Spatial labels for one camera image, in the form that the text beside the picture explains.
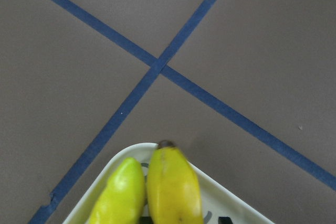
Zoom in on white bear print tray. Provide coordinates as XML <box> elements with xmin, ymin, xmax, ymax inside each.
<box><xmin>63</xmin><ymin>143</ymin><xmax>272</xmax><ymax>223</ymax></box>

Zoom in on yellow banana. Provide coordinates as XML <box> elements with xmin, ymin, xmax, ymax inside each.
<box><xmin>146</xmin><ymin>140</ymin><xmax>204</xmax><ymax>223</ymax></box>
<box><xmin>88</xmin><ymin>157</ymin><xmax>146</xmax><ymax>223</ymax></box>

